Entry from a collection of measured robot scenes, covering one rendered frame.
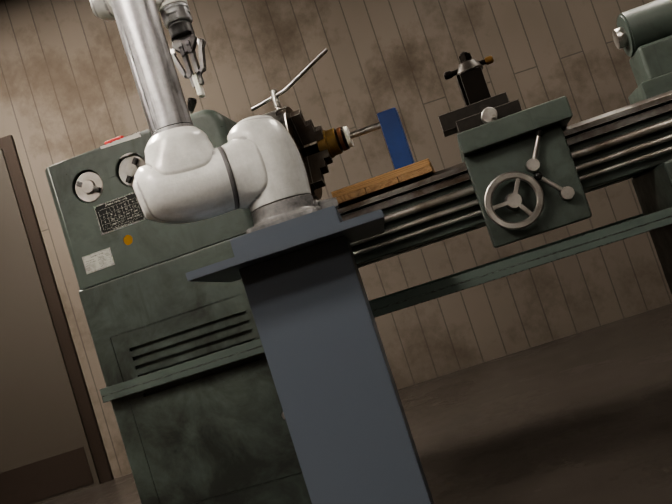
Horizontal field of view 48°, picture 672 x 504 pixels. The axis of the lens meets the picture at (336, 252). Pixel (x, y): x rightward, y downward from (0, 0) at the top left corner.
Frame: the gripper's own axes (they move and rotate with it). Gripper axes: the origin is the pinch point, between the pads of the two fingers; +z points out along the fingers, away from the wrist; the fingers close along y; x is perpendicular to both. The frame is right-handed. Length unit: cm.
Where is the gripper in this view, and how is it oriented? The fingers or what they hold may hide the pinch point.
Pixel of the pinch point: (198, 86)
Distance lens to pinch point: 244.2
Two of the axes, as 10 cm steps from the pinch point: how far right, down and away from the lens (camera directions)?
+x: 1.9, 0.0, 9.8
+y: 9.3, -3.1, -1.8
